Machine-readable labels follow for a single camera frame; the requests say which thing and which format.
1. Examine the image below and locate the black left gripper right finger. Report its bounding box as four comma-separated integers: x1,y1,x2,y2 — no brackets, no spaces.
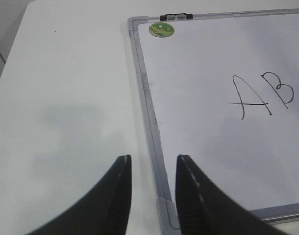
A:
175,155,299,235

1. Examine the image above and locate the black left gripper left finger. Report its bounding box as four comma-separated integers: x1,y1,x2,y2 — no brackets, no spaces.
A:
31,155,132,235

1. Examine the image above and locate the round green sticker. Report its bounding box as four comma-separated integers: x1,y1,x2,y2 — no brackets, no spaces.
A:
149,22,174,38

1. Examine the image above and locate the black board hanging clip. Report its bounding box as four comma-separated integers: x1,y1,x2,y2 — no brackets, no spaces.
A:
159,13,194,22

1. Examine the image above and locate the white board with grey frame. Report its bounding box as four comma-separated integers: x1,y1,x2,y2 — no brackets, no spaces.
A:
128,8,299,235

